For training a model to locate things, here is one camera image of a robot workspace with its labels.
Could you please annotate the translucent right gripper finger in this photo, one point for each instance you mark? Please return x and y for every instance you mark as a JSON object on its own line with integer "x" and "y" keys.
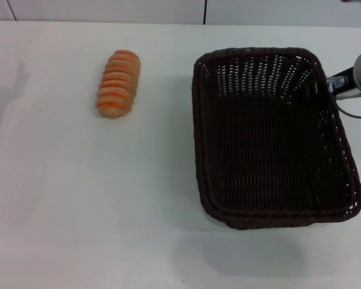
{"x": 337, "y": 82}

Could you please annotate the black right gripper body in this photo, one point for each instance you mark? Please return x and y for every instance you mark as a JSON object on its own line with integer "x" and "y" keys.
{"x": 346, "y": 73}

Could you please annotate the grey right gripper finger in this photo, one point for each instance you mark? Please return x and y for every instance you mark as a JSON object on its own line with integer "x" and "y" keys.
{"x": 349, "y": 95}

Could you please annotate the black woven rectangular basket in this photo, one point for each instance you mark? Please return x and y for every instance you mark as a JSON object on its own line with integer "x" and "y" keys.
{"x": 258, "y": 168}

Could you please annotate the orange striped bread loaf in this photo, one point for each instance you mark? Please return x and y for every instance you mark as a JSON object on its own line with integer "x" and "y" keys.
{"x": 118, "y": 87}

